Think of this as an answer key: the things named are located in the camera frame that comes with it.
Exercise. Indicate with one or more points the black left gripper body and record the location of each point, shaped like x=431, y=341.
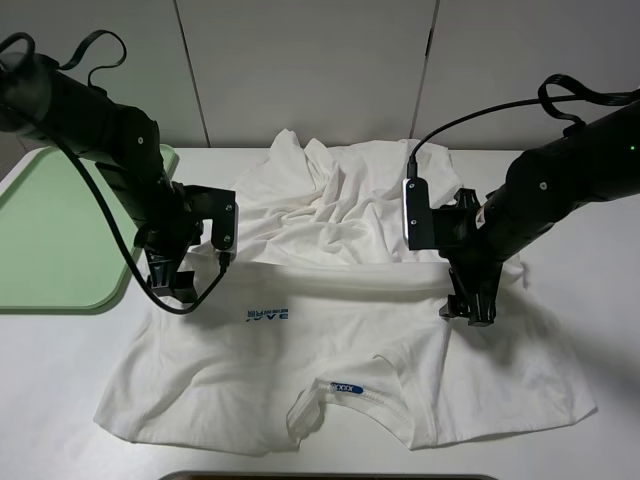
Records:
x=176, y=222

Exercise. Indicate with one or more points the green plastic tray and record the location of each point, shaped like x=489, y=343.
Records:
x=57, y=252

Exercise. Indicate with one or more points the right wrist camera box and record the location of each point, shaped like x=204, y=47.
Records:
x=417, y=215

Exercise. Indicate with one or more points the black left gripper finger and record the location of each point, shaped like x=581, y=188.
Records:
x=162, y=272
x=183, y=288

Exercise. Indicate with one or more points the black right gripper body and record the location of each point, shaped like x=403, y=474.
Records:
x=477, y=238

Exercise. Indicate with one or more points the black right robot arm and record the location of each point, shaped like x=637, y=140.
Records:
x=596, y=162

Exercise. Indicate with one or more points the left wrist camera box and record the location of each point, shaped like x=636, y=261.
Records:
x=224, y=228

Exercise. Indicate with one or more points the white short sleeve shirt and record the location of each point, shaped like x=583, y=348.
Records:
x=325, y=304

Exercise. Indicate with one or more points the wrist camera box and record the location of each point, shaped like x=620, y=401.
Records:
x=224, y=228
x=417, y=215

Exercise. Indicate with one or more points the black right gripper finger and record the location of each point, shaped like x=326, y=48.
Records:
x=456, y=305
x=481, y=296

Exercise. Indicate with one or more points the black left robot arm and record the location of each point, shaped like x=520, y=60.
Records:
x=41, y=103

